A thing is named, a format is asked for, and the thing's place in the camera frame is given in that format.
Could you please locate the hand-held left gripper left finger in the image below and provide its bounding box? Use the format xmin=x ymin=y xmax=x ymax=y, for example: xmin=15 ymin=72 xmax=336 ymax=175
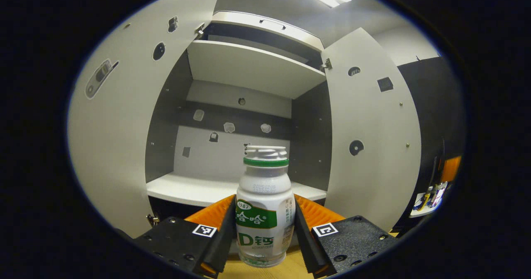
xmin=134 ymin=194 xmax=237 ymax=278

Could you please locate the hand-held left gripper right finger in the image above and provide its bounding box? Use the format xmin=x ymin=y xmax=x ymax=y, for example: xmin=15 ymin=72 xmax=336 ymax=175
xmin=293 ymin=194 xmax=399 ymax=277

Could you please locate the white bottle with green label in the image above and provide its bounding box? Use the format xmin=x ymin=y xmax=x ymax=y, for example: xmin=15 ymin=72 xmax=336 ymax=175
xmin=235 ymin=145 xmax=296 ymax=269

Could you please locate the white cabinet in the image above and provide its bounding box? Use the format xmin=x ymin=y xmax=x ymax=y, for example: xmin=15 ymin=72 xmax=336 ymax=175
xmin=144 ymin=10 xmax=333 ymax=230

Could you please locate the white door with headphones sticker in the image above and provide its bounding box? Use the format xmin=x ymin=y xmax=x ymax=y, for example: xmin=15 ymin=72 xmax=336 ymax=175
xmin=321 ymin=27 xmax=423 ymax=233

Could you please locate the white door with camera sticker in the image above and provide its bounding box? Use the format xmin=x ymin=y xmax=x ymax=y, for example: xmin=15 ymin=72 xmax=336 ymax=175
xmin=67 ymin=0 xmax=227 ymax=239

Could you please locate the white cabinet shelf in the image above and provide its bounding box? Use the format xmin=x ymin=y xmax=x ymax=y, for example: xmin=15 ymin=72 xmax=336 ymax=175
xmin=187 ymin=40 xmax=327 ymax=100

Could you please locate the white board with coloured items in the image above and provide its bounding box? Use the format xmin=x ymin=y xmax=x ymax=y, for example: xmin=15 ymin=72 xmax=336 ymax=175
xmin=410 ymin=182 xmax=449 ymax=218

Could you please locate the metal handle on cabinet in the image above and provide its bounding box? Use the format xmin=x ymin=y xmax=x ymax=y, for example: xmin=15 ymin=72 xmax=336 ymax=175
xmin=259 ymin=19 xmax=287 ymax=31

